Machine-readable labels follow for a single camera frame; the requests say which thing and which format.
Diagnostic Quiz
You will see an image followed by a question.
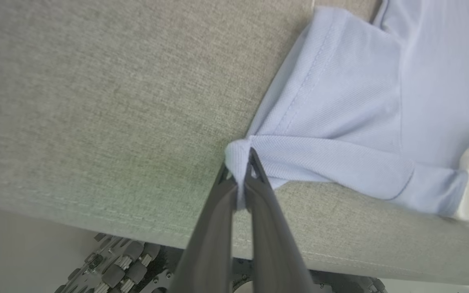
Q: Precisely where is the light blue shirt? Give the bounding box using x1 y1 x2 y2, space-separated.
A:
224 0 469 245

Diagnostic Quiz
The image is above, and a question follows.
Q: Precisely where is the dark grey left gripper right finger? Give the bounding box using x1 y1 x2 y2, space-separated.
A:
244 147 315 293

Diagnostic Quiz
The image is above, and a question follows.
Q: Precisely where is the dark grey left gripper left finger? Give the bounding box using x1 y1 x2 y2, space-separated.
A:
169 163 239 293

